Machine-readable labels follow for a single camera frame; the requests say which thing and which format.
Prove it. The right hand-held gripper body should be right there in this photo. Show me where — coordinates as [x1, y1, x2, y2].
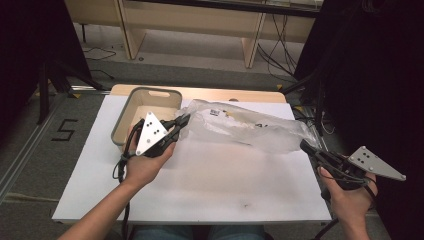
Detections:
[313, 145, 407, 201]

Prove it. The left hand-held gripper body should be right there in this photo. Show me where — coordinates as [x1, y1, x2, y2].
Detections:
[134, 111, 183, 159]

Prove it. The beige bin with grey rim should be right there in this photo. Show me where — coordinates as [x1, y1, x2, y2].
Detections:
[110, 86, 184, 153]

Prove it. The white smiley-face plastic bag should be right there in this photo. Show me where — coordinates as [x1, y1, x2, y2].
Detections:
[174, 98, 320, 155]

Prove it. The person's left hand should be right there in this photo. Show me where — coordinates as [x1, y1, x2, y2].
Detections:
[123, 124, 177, 191]

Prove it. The person's right hand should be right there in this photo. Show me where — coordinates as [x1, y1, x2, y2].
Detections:
[318, 166, 380, 228]

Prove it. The black stand leg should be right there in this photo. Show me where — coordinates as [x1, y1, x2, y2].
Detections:
[281, 68, 326, 136]

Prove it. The black curtain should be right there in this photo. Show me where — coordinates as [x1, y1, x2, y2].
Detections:
[0, 0, 93, 144]
[293, 0, 424, 240]

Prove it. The light wooden desk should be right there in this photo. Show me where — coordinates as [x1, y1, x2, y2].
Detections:
[64, 0, 323, 70]

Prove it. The black tripod stand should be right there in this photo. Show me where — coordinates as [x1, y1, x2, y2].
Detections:
[35, 59, 105, 126]

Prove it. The right hand-held gripper cable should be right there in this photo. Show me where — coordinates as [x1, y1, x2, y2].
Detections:
[312, 163, 378, 240]

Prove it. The hand-held gripper cable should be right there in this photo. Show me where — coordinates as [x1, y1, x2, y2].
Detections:
[112, 119, 145, 240]
[312, 163, 378, 240]

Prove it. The left hand-held gripper cable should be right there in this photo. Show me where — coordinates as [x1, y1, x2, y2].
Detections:
[112, 119, 145, 240]

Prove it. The black floor cable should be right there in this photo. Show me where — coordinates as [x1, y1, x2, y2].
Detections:
[81, 45, 118, 81]

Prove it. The bundle of black cables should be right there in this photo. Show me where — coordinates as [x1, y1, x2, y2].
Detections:
[255, 13, 299, 79]

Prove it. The aluminium floor rail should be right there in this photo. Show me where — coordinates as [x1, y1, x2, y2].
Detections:
[0, 85, 112, 203]

